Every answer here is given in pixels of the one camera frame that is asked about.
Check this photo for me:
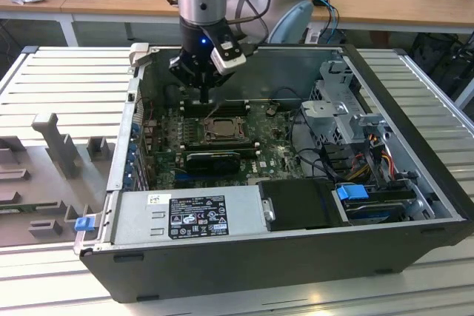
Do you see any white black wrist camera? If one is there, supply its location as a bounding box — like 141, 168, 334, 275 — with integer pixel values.
210, 33, 247, 75

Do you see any hard disk with blue carrier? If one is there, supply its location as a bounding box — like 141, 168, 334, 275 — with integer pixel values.
335, 184, 415, 225

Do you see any grey parts rack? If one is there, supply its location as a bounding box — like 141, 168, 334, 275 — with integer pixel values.
0, 112, 116, 249

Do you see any black RAM slot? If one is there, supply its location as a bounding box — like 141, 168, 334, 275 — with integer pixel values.
183, 104, 249, 110
183, 111, 249, 117
183, 100, 249, 106
184, 139, 256, 146
183, 107, 249, 113

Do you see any black graphics card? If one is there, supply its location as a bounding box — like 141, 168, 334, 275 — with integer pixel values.
158, 149, 241, 175

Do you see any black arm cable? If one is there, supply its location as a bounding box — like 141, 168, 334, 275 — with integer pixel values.
225, 0, 270, 54

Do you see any silver metal drive cage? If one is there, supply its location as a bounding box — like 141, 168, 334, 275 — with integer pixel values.
298, 58, 438, 221

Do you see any silver power supply unit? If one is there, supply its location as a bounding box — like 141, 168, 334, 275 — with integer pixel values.
109, 184, 268, 246

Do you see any CPU socket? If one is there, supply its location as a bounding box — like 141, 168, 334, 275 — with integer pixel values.
199, 115, 250, 145

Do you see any black plastic shroud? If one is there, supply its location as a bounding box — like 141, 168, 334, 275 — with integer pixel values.
257, 178, 351, 232

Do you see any blue case latch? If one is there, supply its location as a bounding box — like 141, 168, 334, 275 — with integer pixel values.
75, 218, 93, 235

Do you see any black grey PC case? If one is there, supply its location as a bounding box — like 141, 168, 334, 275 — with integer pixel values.
73, 42, 470, 304

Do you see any yellow red power wire bundle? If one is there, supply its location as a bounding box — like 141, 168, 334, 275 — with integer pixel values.
350, 141, 395, 180

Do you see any green motherboard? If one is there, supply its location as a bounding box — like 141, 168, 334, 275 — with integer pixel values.
142, 99, 316, 191

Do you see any green RAM stick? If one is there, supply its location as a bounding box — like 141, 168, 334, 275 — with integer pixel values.
0, 204, 44, 217

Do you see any black office chair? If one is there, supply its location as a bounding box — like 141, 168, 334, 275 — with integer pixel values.
410, 33, 474, 98

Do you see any metal socket cover frame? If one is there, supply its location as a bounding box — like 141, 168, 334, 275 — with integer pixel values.
202, 116, 247, 143

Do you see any thin metal locking lever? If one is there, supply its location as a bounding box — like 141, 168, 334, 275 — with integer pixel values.
205, 101, 226, 121

